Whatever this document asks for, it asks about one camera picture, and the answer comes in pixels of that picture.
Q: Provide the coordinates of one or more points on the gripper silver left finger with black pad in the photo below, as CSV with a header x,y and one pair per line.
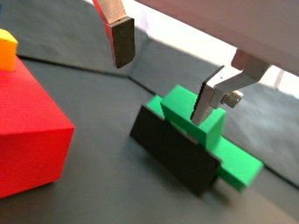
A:
x,y
120,30

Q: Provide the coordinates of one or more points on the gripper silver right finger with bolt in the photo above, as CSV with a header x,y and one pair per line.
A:
x,y
220,88

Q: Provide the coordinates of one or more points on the green stepped arch block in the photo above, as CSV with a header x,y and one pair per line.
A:
x,y
238,167

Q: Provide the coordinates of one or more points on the yellow long bar block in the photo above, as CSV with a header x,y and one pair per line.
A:
x,y
8,45

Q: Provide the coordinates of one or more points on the red base board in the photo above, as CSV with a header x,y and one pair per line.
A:
x,y
34,133

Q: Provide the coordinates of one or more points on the black angle bracket fixture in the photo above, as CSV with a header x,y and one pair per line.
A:
x,y
182,158

